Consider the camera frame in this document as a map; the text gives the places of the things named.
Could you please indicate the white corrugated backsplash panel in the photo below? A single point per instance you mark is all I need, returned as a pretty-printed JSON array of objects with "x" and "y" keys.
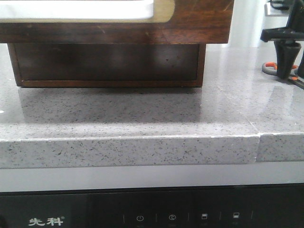
[{"x": 248, "y": 21}]

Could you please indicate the black appliance control panel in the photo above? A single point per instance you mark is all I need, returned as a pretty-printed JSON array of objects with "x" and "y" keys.
[{"x": 247, "y": 206}]

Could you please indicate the orange grey scissors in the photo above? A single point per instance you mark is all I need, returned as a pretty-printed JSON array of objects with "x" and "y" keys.
[{"x": 270, "y": 68}]

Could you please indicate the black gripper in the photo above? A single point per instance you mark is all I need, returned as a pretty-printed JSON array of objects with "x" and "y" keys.
[{"x": 293, "y": 31}]

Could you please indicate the dark wooden drawer cabinet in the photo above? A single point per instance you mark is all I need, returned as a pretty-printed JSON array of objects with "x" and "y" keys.
[{"x": 20, "y": 81}]

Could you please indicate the wooden drawer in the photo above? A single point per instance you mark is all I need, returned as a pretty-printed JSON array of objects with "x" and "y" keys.
[
  {"x": 101, "y": 62},
  {"x": 193, "y": 22}
]

